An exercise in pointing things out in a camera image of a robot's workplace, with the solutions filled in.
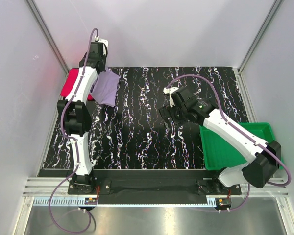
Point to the white slotted cable duct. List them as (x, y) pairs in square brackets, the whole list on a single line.
[(76, 201)]

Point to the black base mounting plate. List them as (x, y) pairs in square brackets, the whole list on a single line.
[(174, 185)]

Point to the folded pink t shirt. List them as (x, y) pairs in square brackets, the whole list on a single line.
[(72, 82)]

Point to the connector board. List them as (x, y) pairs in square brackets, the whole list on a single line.
[(91, 201), (224, 201)]

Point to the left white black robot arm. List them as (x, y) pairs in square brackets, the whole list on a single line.
[(76, 121)]

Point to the green plastic tray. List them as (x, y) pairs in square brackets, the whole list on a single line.
[(218, 153)]

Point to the left connector board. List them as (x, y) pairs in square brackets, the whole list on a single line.
[(91, 201)]

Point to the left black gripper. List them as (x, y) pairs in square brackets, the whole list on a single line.
[(104, 58)]

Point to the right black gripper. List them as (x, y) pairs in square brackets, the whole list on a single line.
[(168, 111)]

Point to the lavender t shirt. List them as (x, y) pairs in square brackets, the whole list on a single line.
[(104, 89)]

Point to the right connector board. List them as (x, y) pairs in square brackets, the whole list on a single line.
[(224, 201)]

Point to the black marbled table mat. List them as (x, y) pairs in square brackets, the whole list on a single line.
[(131, 135)]

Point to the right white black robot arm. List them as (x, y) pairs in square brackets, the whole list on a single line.
[(262, 157)]

